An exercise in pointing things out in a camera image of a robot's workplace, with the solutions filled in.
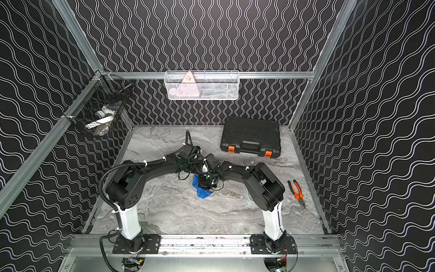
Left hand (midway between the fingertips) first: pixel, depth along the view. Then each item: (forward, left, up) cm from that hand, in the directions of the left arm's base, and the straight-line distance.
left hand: (202, 166), depth 96 cm
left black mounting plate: (-39, +18, -3) cm, 43 cm away
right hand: (-12, +2, -2) cm, 13 cm away
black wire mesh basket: (+20, +59, +23) cm, 67 cm away
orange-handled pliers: (-13, -51, -2) cm, 53 cm away
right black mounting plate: (-37, -29, -2) cm, 47 cm away
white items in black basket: (+11, +50, +24) cm, 56 cm away
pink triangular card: (+29, +10, +32) cm, 44 cm away
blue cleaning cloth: (-17, -2, +4) cm, 17 cm away
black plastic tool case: (+19, -31, +7) cm, 37 cm away
